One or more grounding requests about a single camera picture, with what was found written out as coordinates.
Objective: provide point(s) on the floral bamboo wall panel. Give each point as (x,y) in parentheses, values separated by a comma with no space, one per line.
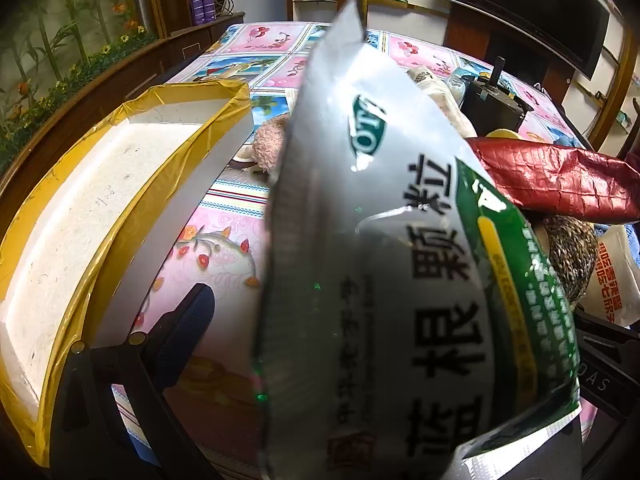
(60,35)

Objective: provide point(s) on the pale yellow soft item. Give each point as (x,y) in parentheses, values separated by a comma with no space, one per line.
(502,134)

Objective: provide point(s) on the printed tablecloth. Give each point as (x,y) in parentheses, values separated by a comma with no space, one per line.
(220,260)

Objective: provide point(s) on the purple spray can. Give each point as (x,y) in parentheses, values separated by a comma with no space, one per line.
(197,7)
(209,6)

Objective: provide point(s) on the brown speckled knit item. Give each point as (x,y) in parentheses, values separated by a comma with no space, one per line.
(570,255)

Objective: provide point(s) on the silver green foil packet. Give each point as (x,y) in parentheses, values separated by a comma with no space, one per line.
(390,260)

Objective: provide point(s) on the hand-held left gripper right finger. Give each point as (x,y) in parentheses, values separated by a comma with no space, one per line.
(605,360)

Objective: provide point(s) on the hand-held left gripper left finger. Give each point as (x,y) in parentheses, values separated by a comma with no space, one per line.
(197,310)

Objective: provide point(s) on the red foil bag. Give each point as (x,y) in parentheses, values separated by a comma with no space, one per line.
(560,180)

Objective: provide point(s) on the teal tissue pack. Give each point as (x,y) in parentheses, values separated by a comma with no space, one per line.
(456,80)

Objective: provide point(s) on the white packet red print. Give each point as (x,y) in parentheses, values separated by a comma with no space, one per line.
(612,280)

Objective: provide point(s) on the wooden television cabinet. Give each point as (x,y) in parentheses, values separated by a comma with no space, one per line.
(515,60)

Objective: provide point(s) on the white crinkled plastic packet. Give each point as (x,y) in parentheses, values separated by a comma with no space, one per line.
(435,95)

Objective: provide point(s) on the pink plush toy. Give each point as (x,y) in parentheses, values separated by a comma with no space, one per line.
(267,145)

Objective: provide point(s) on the black electric motor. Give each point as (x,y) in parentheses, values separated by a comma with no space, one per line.
(492,107)

